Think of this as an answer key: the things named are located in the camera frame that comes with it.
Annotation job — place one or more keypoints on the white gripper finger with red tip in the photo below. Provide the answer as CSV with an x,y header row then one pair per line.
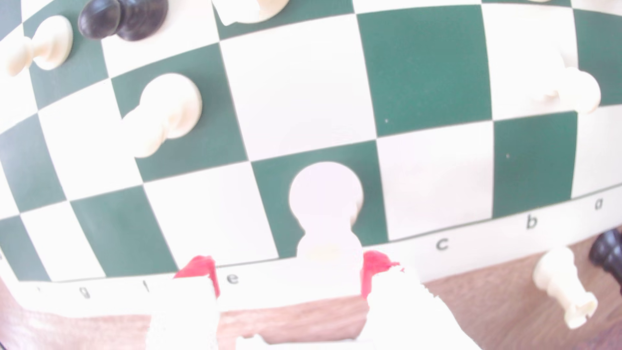
x,y
187,311
413,316

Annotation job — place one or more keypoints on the white chess pawn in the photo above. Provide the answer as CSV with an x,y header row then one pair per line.
x,y
46,43
325,204
573,87
167,109

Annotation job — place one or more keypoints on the white chess rook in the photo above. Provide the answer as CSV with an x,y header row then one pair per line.
x,y
561,284

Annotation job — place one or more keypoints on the black chess piece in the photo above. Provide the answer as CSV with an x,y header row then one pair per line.
x,y
608,253

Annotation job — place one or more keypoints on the green and white chess mat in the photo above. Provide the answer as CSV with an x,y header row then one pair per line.
x,y
301,97

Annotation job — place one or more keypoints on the black chess pawn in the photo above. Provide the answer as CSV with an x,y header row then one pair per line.
x,y
126,17

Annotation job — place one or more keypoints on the white chess piece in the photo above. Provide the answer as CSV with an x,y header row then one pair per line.
x,y
250,8

